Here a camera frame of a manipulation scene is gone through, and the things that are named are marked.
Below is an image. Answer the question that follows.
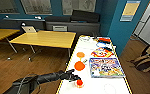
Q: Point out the large interior glass window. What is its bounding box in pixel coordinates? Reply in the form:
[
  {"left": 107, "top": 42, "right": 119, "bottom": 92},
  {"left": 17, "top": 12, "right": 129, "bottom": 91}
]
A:
[{"left": 61, "top": 0, "right": 97, "bottom": 17}]

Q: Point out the light wooden chair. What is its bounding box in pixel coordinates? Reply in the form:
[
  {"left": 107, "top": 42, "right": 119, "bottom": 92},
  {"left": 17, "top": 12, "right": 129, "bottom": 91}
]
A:
[{"left": 22, "top": 25, "right": 38, "bottom": 34}]

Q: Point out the yellow pillar poster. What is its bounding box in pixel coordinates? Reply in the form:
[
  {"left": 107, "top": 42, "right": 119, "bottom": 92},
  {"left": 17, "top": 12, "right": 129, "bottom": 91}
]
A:
[{"left": 120, "top": 0, "right": 141, "bottom": 23}]

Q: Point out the red and black object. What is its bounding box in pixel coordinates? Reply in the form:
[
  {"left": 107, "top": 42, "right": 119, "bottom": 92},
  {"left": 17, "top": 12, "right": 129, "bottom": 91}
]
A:
[{"left": 97, "top": 37, "right": 112, "bottom": 44}]

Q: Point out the brown backpack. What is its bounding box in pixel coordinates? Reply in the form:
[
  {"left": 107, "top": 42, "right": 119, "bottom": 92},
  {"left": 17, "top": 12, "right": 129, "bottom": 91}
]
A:
[{"left": 132, "top": 54, "right": 150, "bottom": 73}]

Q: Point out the small white object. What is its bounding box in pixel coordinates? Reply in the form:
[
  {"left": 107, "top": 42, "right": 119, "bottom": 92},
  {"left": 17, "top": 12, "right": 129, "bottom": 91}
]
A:
[{"left": 79, "top": 35, "right": 93, "bottom": 43}]

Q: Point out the pale orange bowl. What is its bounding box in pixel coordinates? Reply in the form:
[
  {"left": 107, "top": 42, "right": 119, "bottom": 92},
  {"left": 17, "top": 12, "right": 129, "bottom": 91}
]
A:
[{"left": 76, "top": 51, "right": 86, "bottom": 59}]

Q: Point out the long wooden table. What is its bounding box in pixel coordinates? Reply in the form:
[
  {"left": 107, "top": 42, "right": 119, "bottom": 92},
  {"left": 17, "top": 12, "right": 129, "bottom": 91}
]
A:
[
  {"left": 0, "top": 28, "right": 21, "bottom": 52},
  {"left": 9, "top": 30, "right": 77, "bottom": 62}
]

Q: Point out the yellow air hockey table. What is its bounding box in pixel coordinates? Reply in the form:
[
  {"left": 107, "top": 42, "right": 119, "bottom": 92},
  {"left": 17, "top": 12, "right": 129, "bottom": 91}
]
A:
[{"left": 55, "top": 35, "right": 134, "bottom": 94}]

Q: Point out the colourful picture book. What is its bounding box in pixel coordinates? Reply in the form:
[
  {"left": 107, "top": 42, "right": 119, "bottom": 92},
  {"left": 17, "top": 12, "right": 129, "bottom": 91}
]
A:
[{"left": 88, "top": 57, "right": 126, "bottom": 79}]

